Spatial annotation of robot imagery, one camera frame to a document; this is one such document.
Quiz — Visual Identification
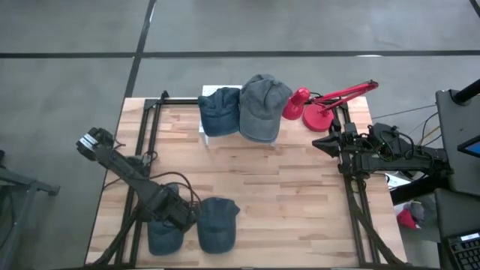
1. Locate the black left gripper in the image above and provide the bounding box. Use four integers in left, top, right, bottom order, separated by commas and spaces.
155, 185, 198, 232

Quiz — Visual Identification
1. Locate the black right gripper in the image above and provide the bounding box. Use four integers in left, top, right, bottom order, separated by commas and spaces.
311, 118, 371, 167

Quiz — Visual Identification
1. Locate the dark blue baseball cap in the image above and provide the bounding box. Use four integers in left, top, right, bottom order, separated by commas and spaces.
146, 182, 187, 257
196, 196, 241, 254
197, 86, 242, 138

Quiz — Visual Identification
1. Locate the grey baseball cap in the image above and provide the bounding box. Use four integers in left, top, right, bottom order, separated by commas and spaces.
238, 73, 293, 144

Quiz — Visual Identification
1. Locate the red desk lamp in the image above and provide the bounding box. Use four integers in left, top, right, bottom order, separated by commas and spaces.
282, 79, 380, 133

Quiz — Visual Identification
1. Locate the white paper sheet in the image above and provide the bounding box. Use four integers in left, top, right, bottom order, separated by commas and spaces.
387, 174, 413, 191

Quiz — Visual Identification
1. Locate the black diagonal beam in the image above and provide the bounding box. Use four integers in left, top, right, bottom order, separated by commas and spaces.
389, 169, 451, 206

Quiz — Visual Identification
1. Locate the red cloth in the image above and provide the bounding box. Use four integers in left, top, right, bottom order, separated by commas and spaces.
396, 208, 419, 230

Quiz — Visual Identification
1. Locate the grey cloth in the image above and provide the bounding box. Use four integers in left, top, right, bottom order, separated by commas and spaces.
410, 201, 428, 222

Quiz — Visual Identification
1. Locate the white perforated metal shelf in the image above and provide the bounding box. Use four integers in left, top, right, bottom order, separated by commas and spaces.
198, 84, 281, 148

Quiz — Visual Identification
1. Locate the grey side desk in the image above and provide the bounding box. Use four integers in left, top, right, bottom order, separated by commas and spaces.
435, 88, 480, 197

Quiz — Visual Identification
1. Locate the black round pole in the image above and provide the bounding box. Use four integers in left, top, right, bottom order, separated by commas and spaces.
451, 78, 480, 107

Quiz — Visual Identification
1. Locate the tablet with blue screen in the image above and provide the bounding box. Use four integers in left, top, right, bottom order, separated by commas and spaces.
457, 135, 480, 158

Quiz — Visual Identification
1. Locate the grey desk panel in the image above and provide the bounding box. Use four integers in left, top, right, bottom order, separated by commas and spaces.
434, 187, 480, 241

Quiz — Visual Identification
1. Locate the black metal stand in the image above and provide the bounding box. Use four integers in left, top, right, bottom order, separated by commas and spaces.
0, 149, 61, 270

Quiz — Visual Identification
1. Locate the black keyboard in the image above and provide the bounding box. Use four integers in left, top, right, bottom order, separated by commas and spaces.
445, 231, 480, 270

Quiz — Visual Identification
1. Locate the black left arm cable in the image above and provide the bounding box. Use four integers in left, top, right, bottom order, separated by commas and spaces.
149, 171, 202, 213

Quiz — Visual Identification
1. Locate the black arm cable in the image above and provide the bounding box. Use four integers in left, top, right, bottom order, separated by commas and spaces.
149, 171, 202, 213
369, 124, 416, 152

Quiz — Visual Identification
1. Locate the thin grey floor cable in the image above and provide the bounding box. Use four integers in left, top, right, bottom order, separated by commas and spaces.
370, 103, 438, 120

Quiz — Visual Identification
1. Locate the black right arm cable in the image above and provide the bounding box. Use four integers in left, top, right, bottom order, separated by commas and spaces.
369, 124, 416, 152

